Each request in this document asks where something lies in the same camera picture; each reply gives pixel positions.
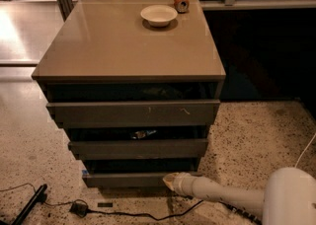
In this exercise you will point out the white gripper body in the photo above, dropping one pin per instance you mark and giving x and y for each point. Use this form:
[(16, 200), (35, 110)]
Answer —
[(182, 184)]

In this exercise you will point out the grey top drawer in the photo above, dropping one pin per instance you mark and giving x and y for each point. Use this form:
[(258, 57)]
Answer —
[(134, 114)]

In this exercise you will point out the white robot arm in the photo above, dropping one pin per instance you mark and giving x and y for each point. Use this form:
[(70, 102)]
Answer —
[(289, 197)]

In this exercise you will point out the orange soda can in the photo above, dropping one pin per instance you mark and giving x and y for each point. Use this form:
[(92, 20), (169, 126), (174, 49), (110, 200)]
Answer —
[(181, 6)]

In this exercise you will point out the grey bottom drawer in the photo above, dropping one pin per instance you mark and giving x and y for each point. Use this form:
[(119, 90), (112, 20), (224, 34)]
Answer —
[(143, 173)]

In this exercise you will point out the black bar on floor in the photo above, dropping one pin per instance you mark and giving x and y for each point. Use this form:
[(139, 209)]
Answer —
[(39, 197)]

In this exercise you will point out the black power strip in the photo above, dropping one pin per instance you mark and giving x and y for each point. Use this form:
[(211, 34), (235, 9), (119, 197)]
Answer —
[(254, 219)]

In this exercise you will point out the white paper bowl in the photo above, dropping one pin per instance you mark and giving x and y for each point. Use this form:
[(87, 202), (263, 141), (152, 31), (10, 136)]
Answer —
[(159, 15)]

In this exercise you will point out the grey drawer cabinet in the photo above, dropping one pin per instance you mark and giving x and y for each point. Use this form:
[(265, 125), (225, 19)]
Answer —
[(105, 52)]

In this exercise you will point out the grey middle drawer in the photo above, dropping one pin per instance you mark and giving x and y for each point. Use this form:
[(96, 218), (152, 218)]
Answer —
[(138, 149)]

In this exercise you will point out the grey drawer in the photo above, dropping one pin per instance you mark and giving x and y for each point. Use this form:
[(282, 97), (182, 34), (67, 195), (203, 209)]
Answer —
[(134, 114), (143, 173), (138, 149)]

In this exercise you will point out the snack bag in drawer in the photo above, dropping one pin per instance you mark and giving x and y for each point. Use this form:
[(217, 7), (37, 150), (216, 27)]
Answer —
[(141, 134)]

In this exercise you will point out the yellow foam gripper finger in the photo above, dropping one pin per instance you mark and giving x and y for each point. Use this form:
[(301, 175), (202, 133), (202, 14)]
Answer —
[(172, 181)]

